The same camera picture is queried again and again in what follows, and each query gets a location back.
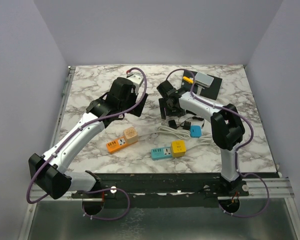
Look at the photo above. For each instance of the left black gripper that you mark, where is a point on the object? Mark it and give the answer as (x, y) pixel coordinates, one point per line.
(137, 112)

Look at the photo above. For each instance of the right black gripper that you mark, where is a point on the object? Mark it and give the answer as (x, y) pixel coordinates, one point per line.
(163, 106)

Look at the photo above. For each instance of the black power adapter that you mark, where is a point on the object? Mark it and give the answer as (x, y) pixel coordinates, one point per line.
(172, 124)

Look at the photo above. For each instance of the beige cube socket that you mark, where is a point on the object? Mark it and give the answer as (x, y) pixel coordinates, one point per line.
(131, 135)

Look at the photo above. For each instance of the orange power strip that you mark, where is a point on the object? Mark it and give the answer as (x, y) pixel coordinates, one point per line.
(116, 145)

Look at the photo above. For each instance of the yellow cube socket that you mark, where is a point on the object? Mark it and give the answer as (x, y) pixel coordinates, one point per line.
(178, 148)

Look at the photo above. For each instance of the teal power strip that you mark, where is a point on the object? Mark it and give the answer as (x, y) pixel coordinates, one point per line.
(161, 153)

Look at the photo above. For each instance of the black plug adapter with cable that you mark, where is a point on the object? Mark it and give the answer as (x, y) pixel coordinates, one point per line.
(186, 124)

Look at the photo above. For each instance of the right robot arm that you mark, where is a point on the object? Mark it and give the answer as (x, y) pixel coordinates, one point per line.
(227, 128)

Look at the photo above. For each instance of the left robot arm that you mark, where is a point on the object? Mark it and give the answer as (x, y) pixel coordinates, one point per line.
(49, 170)

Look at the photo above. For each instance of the blue flat charger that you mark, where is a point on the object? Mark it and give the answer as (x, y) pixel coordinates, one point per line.
(195, 131)

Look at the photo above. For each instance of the grey rectangular box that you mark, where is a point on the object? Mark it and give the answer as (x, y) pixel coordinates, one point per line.
(203, 80)

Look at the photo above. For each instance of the black mat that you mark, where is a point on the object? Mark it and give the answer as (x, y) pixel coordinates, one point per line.
(207, 92)

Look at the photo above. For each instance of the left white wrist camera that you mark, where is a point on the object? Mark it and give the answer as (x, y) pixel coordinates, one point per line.
(136, 79)

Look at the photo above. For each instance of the yellow handled screwdriver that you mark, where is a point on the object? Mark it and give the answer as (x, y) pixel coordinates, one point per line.
(187, 79)

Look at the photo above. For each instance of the aluminium frame rail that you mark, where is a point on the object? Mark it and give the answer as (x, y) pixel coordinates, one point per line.
(251, 188)

